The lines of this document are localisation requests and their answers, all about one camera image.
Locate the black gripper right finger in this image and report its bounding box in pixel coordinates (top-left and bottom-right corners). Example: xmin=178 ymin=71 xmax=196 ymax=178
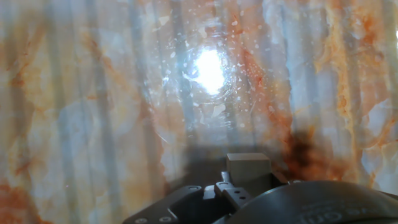
xmin=271 ymin=170 xmax=304 ymax=187

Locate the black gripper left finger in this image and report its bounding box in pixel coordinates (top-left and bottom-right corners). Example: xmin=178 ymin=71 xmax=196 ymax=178
xmin=123 ymin=170 xmax=253 ymax=224

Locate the small light wooden cube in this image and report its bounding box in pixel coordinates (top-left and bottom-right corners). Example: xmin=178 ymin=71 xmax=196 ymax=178
xmin=226 ymin=152 xmax=274 ymax=197

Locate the orange marble pattern mat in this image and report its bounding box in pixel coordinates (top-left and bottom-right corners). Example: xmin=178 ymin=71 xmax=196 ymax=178
xmin=0 ymin=0 xmax=398 ymax=224

